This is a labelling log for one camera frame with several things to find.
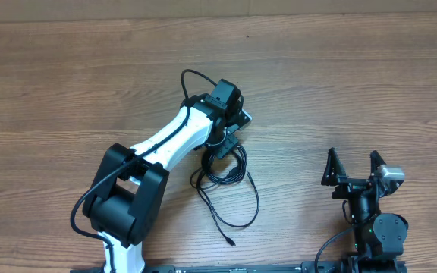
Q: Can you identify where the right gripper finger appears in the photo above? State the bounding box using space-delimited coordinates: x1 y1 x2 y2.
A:
369 150 385 174
321 147 347 186

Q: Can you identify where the thin black cable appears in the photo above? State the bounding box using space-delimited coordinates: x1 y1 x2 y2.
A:
189 168 261 247

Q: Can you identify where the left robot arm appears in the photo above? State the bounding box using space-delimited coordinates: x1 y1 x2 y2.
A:
75 79 252 272

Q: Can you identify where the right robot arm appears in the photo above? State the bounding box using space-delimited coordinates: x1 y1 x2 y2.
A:
313 148 409 273

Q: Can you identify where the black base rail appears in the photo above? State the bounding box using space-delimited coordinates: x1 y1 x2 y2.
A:
70 260 407 273

